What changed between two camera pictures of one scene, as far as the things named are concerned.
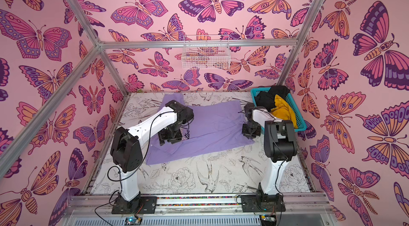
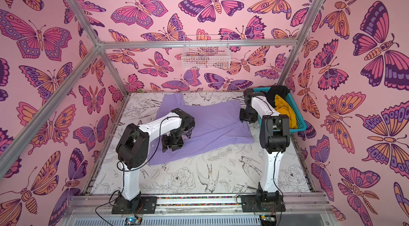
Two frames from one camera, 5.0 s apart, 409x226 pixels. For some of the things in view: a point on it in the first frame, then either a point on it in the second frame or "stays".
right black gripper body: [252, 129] → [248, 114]
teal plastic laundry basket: [300, 122] stays
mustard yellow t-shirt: [283, 111] stays
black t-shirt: [267, 99] stays
